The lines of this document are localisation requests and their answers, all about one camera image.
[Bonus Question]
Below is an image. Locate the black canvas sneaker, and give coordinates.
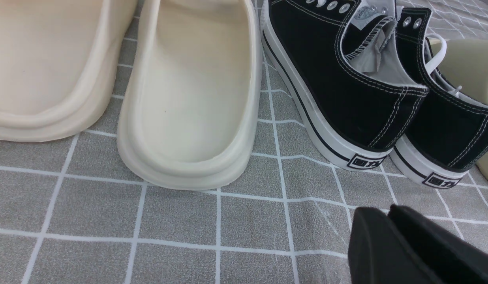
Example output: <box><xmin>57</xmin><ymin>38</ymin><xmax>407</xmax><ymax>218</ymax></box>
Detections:
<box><xmin>261</xmin><ymin>0</ymin><xmax>428</xmax><ymax>171</ymax></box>
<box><xmin>390</xmin><ymin>7</ymin><xmax>488</xmax><ymax>189</ymax></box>

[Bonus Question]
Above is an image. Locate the grey checked floor cloth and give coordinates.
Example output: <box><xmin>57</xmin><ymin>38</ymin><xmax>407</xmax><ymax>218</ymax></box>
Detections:
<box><xmin>0</xmin><ymin>0</ymin><xmax>488</xmax><ymax>284</ymax></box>

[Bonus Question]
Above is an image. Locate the cream slipper, far left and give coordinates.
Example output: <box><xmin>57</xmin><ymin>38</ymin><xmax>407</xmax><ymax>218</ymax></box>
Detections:
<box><xmin>0</xmin><ymin>0</ymin><xmax>137</xmax><ymax>142</ymax></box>

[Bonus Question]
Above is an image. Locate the olive green slipper, left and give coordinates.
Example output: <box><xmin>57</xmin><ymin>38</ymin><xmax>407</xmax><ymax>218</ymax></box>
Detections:
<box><xmin>419</xmin><ymin>39</ymin><xmax>488</xmax><ymax>188</ymax></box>

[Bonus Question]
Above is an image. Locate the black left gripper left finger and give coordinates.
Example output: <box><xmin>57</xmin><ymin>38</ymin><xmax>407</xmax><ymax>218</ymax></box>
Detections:
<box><xmin>347</xmin><ymin>208</ymin><xmax>443</xmax><ymax>284</ymax></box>

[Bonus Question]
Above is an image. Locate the black canvas sneaker, left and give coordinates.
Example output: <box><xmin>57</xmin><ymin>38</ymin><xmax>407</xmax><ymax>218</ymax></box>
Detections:
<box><xmin>261</xmin><ymin>0</ymin><xmax>428</xmax><ymax>171</ymax></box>

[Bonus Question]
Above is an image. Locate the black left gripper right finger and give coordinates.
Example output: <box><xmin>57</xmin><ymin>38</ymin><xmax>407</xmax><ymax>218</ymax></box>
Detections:
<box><xmin>388</xmin><ymin>205</ymin><xmax>488</xmax><ymax>284</ymax></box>

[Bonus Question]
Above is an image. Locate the cream slipper, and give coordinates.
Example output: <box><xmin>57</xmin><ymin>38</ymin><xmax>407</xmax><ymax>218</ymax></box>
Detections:
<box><xmin>0</xmin><ymin>0</ymin><xmax>137</xmax><ymax>142</ymax></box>
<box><xmin>116</xmin><ymin>0</ymin><xmax>263</xmax><ymax>191</ymax></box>

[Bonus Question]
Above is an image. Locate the black canvas sneaker, right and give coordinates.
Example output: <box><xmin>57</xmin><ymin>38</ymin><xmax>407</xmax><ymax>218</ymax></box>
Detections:
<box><xmin>390</xmin><ymin>7</ymin><xmax>488</xmax><ymax>189</ymax></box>

